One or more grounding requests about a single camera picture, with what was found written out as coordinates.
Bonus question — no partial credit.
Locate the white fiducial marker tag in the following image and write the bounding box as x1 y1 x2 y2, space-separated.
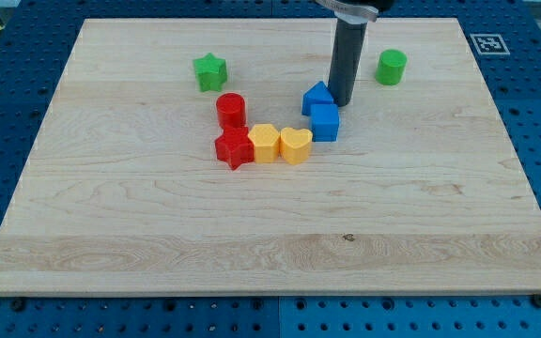
471 33 510 55

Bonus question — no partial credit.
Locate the green star block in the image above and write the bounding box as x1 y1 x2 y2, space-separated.
193 53 227 92

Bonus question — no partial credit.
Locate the red star block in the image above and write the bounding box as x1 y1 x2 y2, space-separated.
214 126 255 170

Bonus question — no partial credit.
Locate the blue cube block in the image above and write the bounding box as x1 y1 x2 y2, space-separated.
310 104 340 142

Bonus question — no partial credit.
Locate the yellow hexagon block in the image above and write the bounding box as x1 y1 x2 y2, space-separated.
248 124 280 163

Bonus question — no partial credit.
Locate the yellow heart block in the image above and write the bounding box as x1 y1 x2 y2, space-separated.
280 127 313 165

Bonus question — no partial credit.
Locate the red cylinder block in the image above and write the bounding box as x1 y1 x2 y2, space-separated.
215 93 246 129

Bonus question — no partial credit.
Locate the light wooden board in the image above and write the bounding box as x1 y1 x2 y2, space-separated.
0 18 541 298

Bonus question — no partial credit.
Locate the green cylinder block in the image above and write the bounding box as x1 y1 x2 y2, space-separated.
375 49 408 85

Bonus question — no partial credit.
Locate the blue triangle block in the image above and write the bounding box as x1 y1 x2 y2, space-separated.
301 81 334 115

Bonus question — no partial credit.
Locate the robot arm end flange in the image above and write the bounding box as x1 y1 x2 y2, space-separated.
315 0 395 24

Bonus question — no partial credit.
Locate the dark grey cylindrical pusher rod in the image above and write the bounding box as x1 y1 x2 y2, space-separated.
328 19 367 107

